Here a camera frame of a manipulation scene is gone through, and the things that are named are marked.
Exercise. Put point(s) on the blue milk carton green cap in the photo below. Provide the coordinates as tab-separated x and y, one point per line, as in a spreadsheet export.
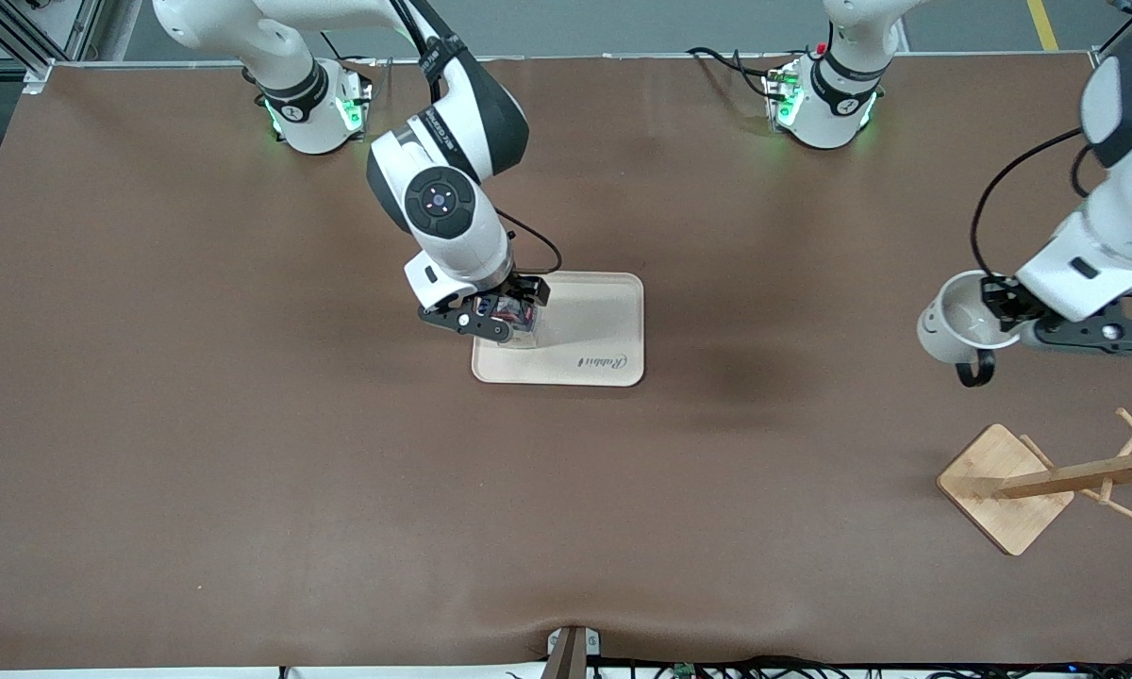
514	316

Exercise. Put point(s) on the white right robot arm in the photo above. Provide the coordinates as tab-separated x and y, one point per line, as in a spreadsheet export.
453	141

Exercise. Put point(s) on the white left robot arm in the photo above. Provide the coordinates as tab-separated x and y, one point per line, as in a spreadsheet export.
1127	189

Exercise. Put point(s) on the wooden cup rack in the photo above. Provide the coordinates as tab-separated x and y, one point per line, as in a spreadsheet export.
1005	481

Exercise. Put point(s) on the beige plastic tray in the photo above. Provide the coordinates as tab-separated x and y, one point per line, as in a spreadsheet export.
594	330

